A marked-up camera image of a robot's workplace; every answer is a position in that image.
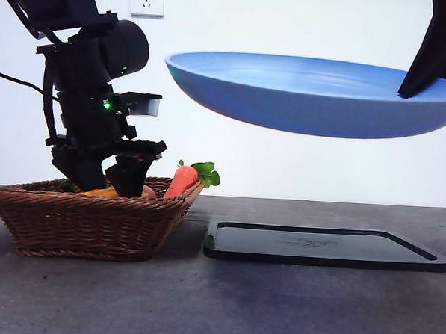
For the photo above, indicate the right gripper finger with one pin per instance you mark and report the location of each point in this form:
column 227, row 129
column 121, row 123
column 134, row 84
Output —
column 438, row 47

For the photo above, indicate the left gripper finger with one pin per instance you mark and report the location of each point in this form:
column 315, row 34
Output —
column 91, row 177
column 131, row 175

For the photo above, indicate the brown wicker basket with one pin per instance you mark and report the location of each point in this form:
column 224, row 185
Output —
column 85, row 223

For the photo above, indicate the white wall socket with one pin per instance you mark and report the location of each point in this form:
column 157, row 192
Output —
column 147, row 0

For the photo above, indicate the orange yellow corn cob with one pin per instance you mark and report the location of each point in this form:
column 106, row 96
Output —
column 102, row 193

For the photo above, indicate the brown egg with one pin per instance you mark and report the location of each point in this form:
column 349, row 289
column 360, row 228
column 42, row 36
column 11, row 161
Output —
column 150, row 193

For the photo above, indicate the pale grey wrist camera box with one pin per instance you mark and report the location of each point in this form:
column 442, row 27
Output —
column 151, row 107

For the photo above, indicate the black rectangular tray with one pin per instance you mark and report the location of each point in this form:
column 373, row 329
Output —
column 316, row 246

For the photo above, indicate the orange carrot with green leaves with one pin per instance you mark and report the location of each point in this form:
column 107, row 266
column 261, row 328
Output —
column 183, row 181

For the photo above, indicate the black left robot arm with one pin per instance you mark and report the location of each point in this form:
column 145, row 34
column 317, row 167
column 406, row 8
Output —
column 83, row 55

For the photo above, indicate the blue round plate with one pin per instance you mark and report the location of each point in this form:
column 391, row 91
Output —
column 286, row 95

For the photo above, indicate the small dark green vegetable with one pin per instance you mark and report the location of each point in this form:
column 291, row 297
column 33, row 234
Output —
column 64, row 184

